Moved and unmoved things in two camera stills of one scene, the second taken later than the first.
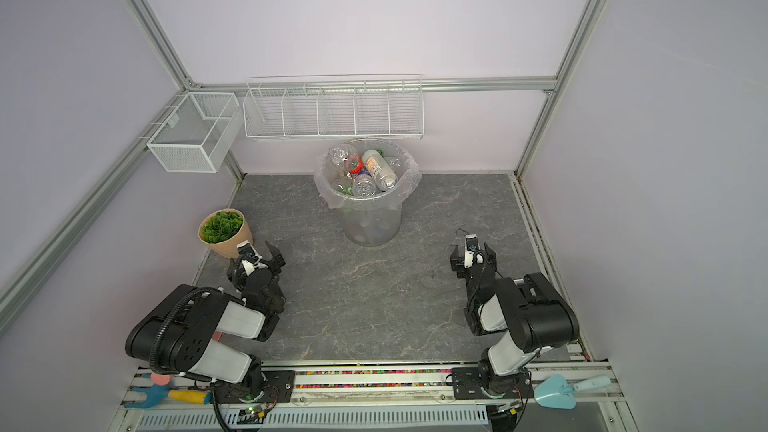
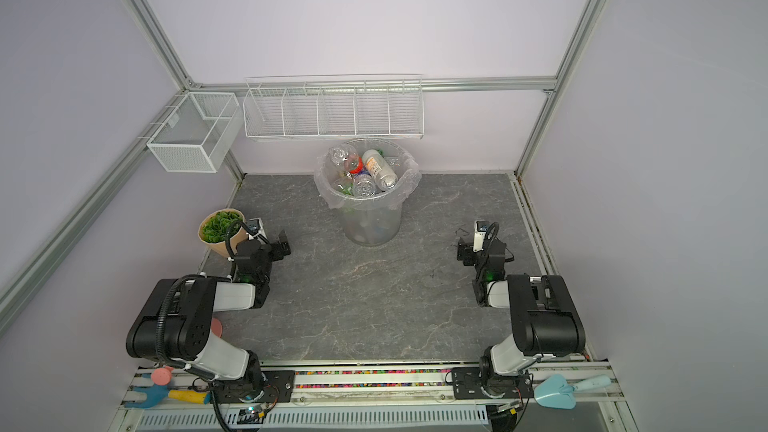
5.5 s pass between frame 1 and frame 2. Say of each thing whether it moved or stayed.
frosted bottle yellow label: stayed
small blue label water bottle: stayed
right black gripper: moved
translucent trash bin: stayed
